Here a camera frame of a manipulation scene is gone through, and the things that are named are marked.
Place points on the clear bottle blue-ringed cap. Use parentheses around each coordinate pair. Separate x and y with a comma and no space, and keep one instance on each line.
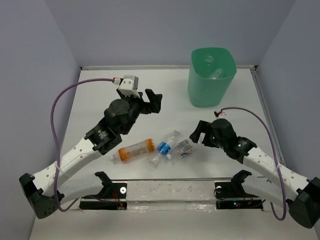
(217,73)

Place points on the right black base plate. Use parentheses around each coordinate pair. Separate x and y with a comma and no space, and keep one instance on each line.
(231,196)

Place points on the large orange label bottle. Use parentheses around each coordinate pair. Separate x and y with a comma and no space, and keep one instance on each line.
(128,153)

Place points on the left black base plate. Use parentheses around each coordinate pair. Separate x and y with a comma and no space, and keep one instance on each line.
(114,200)

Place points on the green plastic bin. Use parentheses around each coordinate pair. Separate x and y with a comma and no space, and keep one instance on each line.
(205,92)

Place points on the white foam strip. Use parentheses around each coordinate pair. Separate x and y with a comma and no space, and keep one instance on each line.
(170,190)

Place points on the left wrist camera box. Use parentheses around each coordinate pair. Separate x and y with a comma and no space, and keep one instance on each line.
(129,86)

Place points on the crushed bottle blue label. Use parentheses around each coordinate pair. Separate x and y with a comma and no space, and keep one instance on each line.
(165,149)

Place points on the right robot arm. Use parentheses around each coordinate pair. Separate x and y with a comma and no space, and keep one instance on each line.
(283,186)

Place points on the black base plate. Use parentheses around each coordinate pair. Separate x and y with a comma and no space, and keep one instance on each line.
(114,200)
(231,196)

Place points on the clear bottle white printed label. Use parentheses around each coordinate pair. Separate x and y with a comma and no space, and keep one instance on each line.
(183,149)

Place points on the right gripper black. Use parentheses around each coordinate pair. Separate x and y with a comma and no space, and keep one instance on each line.
(202,126)

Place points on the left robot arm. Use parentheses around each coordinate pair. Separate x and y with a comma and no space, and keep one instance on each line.
(54,186)

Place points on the aluminium back rail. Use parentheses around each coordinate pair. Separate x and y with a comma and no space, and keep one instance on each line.
(133,67)

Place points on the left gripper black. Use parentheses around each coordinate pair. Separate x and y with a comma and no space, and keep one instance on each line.
(147,108)

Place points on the clear bottle white cap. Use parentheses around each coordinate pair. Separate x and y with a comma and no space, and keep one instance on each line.
(209,59)

